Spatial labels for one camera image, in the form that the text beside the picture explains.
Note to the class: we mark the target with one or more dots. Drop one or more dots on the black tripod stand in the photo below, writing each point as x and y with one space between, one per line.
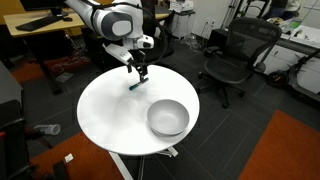
233 10

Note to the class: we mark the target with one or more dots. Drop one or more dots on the black monitor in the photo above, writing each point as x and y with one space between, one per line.
56 12

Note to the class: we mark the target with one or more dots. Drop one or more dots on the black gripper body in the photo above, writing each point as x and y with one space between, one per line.
141 56

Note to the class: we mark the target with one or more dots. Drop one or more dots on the light wooden desk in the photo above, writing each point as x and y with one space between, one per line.
75 24
161 16

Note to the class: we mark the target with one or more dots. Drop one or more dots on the teal marker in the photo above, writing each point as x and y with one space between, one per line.
136 86

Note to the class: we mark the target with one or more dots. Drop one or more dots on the gray bowl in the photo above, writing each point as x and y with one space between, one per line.
168 116

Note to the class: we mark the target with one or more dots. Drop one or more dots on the black kick scooter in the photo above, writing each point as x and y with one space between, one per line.
276 79

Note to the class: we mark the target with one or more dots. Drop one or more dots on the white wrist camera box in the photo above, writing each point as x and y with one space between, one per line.
118 53

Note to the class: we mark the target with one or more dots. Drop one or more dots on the white desk cabinet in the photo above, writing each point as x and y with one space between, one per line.
293 60

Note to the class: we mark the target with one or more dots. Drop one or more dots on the black computer mouse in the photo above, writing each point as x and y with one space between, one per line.
67 19

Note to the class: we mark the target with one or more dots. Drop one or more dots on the black keyboard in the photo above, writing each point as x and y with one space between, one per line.
36 23

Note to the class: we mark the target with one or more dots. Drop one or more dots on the black box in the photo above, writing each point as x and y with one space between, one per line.
218 40

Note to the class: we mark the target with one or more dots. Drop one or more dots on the gray floor plate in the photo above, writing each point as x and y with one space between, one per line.
64 77

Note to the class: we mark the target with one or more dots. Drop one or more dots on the white table base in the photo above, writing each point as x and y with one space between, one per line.
118 163

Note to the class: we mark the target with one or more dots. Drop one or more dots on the white pedestal cabinet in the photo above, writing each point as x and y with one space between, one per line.
183 25

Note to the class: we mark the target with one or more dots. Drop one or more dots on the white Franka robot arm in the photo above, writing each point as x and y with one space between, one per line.
113 23

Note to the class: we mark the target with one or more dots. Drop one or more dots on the white printer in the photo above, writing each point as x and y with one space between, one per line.
181 5

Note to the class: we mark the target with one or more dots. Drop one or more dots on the white paper scrap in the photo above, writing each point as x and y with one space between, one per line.
69 158

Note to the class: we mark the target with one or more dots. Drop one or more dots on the clear plastic bottle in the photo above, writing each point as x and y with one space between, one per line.
50 129

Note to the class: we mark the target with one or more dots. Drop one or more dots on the person in dark clothes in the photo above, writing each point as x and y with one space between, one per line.
276 8

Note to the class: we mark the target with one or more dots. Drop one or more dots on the black swivel office chair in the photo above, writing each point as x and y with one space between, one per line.
163 50

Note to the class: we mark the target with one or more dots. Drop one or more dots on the black mesh office chair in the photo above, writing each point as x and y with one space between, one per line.
233 66

